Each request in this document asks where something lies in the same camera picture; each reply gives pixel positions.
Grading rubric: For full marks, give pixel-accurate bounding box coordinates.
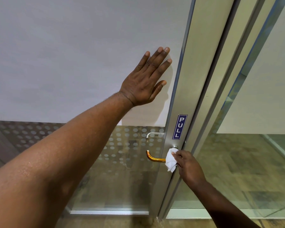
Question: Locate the person's left hand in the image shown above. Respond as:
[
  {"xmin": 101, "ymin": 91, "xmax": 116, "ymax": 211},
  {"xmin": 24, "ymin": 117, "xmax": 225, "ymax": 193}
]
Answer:
[{"xmin": 119, "ymin": 47, "xmax": 173, "ymax": 107}]

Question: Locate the brass lever door handle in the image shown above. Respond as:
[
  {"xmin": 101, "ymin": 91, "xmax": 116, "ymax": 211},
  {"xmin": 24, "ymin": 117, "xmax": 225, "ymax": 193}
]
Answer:
[{"xmin": 146, "ymin": 145, "xmax": 178, "ymax": 163}]

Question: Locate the frosted glass door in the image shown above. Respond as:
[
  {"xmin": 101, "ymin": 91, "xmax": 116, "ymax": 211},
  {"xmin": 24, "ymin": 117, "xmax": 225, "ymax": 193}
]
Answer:
[{"xmin": 0, "ymin": 0, "xmax": 236, "ymax": 219}]

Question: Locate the person's right forearm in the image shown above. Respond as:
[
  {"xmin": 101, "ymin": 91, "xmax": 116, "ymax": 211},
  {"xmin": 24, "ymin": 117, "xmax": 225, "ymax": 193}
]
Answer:
[{"xmin": 184, "ymin": 177, "xmax": 262, "ymax": 228}]

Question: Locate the person's left forearm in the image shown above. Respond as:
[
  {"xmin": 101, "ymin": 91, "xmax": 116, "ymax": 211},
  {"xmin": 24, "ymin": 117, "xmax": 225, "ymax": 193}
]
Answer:
[{"xmin": 0, "ymin": 91, "xmax": 133, "ymax": 228}]

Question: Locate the silver lever door handle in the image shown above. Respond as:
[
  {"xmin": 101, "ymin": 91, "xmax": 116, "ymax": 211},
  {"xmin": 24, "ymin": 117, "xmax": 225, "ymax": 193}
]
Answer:
[{"xmin": 146, "ymin": 132, "xmax": 165, "ymax": 139}]

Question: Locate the white tissue cloth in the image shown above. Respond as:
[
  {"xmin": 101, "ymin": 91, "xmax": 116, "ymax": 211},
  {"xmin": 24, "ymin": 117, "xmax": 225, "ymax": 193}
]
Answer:
[{"xmin": 165, "ymin": 148, "xmax": 179, "ymax": 173}]

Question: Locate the blue door sign sticker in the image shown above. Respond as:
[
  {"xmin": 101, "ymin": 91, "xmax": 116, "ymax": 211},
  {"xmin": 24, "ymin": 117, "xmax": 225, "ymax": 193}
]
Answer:
[{"xmin": 172, "ymin": 114, "xmax": 188, "ymax": 140}]

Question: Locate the aluminium door frame post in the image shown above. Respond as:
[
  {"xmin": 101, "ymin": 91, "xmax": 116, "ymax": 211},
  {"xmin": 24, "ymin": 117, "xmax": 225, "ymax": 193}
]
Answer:
[{"xmin": 157, "ymin": 0, "xmax": 285, "ymax": 220}]

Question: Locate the person's right hand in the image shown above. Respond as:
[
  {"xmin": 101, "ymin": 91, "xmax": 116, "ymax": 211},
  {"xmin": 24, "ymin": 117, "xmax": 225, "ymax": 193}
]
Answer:
[{"xmin": 171, "ymin": 150, "xmax": 206, "ymax": 186}]

